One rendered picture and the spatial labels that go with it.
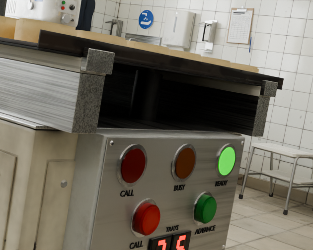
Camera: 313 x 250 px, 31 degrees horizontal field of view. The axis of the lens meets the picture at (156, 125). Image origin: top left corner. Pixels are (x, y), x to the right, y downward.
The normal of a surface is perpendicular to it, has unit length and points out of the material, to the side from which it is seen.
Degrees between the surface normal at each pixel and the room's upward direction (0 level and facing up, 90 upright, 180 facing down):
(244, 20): 89
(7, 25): 90
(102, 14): 90
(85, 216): 90
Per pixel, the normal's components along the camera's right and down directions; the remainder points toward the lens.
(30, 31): -0.33, 0.04
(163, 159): 0.76, 0.19
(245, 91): -0.62, -0.03
